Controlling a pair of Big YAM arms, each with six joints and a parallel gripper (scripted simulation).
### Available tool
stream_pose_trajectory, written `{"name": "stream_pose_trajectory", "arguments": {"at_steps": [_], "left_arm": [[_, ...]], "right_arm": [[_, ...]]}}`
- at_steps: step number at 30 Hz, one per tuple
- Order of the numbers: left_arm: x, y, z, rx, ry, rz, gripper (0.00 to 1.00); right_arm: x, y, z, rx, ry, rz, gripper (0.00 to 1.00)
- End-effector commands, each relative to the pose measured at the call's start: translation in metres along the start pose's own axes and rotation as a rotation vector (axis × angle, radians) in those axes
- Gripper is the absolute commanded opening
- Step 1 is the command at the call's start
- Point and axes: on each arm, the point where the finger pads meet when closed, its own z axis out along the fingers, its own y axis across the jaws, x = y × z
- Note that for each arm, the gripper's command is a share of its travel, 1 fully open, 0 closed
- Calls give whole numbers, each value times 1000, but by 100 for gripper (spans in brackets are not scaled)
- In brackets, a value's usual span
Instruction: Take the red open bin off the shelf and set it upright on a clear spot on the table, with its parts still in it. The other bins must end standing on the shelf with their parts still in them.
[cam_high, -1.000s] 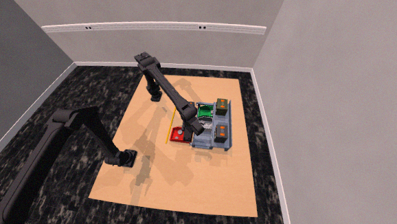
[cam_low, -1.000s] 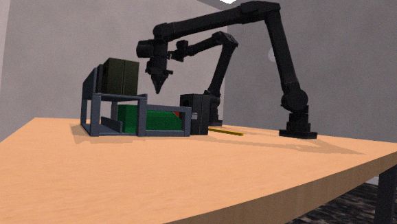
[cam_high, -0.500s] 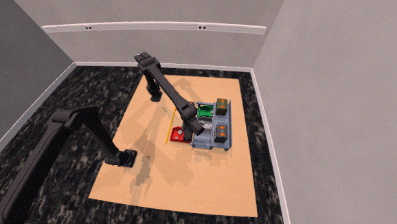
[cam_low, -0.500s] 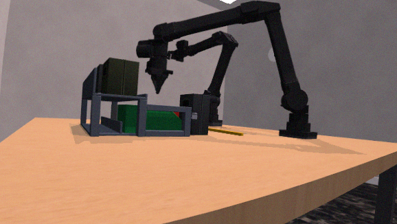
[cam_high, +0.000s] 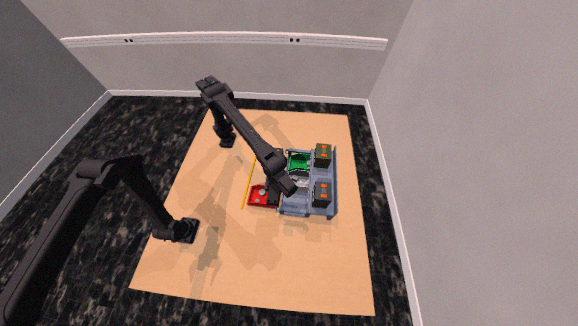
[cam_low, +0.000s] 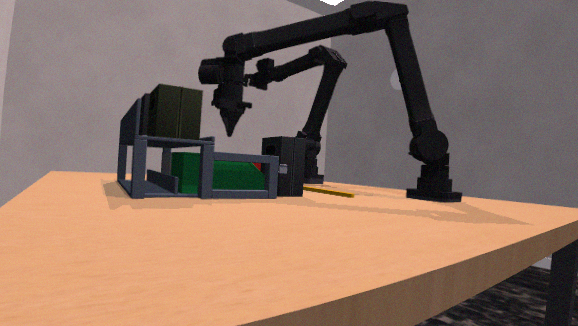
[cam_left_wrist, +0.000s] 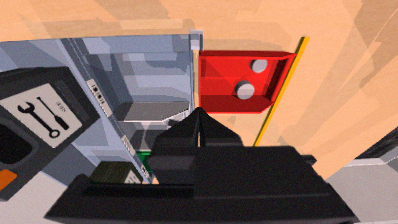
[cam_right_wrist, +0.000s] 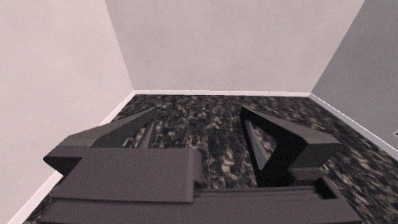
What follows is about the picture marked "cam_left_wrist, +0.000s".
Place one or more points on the red bin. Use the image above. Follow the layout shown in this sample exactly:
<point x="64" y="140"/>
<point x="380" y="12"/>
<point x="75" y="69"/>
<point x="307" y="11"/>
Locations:
<point x="219" y="73"/>

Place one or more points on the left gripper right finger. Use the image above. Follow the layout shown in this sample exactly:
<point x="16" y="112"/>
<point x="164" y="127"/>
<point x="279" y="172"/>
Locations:
<point x="215" y="133"/>

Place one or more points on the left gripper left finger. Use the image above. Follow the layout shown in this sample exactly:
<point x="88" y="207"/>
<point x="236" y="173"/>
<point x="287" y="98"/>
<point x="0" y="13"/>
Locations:
<point x="182" y="133"/>

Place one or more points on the yellow bar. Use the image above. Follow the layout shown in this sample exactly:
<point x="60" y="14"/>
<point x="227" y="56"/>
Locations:
<point x="299" y="51"/>

